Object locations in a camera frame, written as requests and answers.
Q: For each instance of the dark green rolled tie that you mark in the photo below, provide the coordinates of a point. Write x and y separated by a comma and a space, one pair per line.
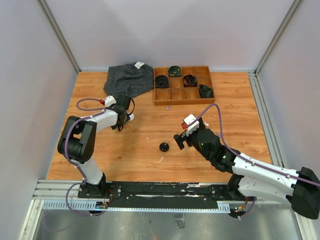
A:
205, 91

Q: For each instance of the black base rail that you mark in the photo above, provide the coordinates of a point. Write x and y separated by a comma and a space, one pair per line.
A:
160, 195

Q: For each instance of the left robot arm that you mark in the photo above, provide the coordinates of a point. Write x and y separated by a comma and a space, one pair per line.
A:
78, 138

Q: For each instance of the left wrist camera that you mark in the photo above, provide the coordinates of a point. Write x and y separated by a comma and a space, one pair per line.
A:
109, 101

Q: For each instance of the wooden compartment tray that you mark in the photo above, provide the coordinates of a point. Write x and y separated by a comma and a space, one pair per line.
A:
182, 85

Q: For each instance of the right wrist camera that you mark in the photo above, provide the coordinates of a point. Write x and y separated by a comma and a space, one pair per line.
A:
190, 124

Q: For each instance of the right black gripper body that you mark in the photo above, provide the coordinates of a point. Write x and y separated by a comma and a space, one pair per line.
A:
192, 139

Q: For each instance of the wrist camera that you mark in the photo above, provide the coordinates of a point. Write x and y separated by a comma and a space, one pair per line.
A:
190, 124
109, 101

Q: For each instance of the black earbud case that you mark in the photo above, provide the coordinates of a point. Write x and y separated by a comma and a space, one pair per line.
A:
164, 147

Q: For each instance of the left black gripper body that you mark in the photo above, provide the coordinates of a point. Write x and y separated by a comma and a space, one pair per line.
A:
127, 118

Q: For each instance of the green patterned rolled tie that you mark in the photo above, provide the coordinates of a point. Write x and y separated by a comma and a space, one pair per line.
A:
174, 71

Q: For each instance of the grey checked cloth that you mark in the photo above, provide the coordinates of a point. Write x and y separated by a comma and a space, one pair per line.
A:
131, 79

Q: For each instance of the white earbud case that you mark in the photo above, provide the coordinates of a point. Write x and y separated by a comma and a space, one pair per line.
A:
131, 117

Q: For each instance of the brown rolled belt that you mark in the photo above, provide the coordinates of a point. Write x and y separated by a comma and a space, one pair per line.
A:
190, 81

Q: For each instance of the black rolled belt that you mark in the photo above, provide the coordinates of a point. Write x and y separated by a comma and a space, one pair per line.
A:
161, 82

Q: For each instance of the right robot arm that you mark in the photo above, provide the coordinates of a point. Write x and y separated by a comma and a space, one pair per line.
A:
299, 189

